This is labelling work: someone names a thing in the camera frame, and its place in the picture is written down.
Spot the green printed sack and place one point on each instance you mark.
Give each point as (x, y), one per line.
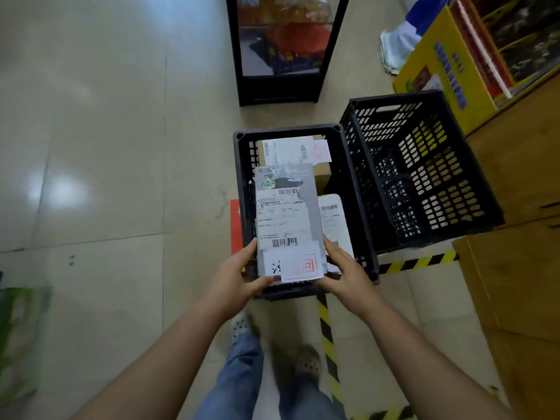
(19, 345)

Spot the black glass display cabinet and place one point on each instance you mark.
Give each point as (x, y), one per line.
(280, 89)

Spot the grey perforated shoe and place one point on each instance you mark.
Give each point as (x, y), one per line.
(240, 325)
(308, 363)

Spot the wooden cupboard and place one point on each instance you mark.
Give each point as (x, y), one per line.
(516, 279)

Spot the yellow cardboard display stand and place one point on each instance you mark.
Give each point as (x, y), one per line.
(442, 78)

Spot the person's left forearm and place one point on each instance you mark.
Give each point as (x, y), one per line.
(153, 367)

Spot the person's right leg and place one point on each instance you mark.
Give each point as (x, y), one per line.
(306, 402)

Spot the small plain cardboard box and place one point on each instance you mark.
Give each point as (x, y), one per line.
(284, 150)

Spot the person's left hand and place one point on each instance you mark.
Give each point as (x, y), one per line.
(234, 288)

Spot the person's right forearm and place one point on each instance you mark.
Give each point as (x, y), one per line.
(433, 367)

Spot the person's left leg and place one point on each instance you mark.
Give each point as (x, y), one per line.
(236, 384)

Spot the black crate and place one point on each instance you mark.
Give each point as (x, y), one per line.
(243, 170)
(428, 170)

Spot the person's leg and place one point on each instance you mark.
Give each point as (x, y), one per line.
(306, 402)
(236, 384)

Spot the person's right hand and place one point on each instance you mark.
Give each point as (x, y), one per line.
(354, 288)

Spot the white foam parcel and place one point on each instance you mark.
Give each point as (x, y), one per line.
(334, 223)

